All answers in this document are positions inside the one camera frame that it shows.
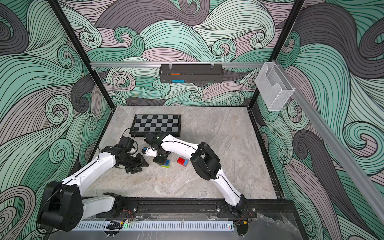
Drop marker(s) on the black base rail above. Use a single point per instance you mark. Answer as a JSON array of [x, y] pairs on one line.
[[135, 207]]

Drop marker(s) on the aluminium wall rail back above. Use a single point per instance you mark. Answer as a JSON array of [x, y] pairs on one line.
[[136, 64]]

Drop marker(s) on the white perforated cable duct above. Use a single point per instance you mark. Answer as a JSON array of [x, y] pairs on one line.
[[183, 225]]

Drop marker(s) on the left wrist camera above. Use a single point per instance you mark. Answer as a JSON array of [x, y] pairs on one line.
[[127, 145]]

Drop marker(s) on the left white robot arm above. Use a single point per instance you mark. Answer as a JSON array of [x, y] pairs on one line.
[[63, 207]]

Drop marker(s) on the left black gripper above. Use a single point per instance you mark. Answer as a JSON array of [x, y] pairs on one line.
[[141, 160]]

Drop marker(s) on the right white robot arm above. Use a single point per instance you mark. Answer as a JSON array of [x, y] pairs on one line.
[[205, 162]]

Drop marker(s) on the clear plastic wall holder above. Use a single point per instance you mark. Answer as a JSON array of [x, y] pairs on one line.
[[274, 86]]

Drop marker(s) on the black wall shelf tray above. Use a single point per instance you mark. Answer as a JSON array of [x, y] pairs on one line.
[[195, 74]]

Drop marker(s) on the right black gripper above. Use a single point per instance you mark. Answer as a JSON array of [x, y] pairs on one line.
[[163, 160]]

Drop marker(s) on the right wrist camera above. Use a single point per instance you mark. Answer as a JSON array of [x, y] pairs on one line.
[[149, 152]]

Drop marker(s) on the red lego brick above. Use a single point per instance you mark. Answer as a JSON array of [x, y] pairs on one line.
[[181, 161]]

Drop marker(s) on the black grey chessboard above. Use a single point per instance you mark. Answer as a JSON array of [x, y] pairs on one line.
[[144, 124]]

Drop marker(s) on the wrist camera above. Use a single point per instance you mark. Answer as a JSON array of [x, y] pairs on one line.
[[127, 145], [149, 152]]

